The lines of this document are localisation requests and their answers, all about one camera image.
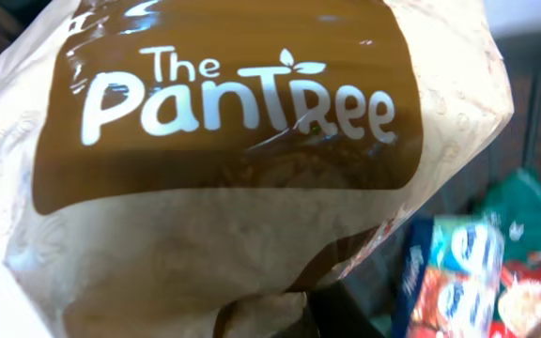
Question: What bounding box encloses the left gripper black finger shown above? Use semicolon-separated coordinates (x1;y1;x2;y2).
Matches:
307;283;384;338

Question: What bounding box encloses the white brown snack pouch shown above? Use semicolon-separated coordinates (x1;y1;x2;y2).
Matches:
0;0;514;337

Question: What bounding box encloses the green Nescafe coffee bag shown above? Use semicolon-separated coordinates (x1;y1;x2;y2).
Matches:
474;168;541;338

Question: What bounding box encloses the grey plastic basket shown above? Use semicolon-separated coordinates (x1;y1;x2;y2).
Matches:
345;27;541;325

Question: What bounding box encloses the tissue pocket pack bundle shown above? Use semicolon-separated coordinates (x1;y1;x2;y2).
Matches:
391;216;504;338

